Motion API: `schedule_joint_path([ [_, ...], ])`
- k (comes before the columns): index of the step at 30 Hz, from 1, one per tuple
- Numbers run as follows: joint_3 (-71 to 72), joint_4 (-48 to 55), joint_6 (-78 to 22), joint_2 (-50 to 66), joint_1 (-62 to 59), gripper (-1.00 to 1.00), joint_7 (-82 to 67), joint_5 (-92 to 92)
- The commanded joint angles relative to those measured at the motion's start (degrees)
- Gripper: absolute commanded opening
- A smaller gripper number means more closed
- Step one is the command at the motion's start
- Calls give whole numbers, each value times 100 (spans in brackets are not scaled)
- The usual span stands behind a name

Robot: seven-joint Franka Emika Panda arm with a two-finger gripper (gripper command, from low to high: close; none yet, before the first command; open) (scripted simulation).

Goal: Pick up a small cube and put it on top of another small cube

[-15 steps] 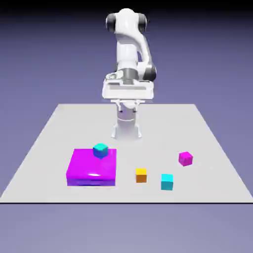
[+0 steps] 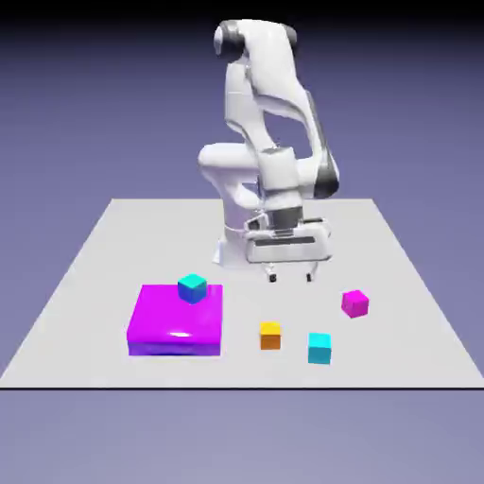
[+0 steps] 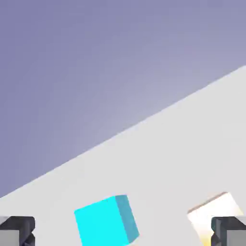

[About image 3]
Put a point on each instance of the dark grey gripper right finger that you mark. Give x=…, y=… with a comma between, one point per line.
x=228, y=230

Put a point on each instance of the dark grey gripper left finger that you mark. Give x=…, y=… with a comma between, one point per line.
x=18, y=224

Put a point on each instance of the small yellow cube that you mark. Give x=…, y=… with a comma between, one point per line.
x=209, y=213

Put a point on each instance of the small cyan cube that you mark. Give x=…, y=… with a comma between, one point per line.
x=100, y=223

